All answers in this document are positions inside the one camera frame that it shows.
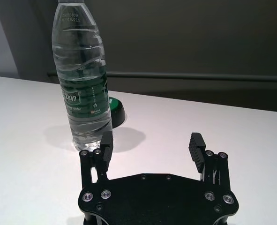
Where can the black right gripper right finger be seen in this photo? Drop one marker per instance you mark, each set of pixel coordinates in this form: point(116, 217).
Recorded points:
point(196, 150)

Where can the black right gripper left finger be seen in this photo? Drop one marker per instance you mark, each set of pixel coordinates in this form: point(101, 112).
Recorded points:
point(105, 150)

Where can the clear water bottle green label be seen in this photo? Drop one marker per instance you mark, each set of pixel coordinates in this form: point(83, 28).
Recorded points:
point(82, 70)

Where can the green YES button black base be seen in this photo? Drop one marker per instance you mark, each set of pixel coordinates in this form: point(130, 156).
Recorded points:
point(117, 112)

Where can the dark grey wall rail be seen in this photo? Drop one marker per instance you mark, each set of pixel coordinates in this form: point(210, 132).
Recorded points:
point(187, 77)

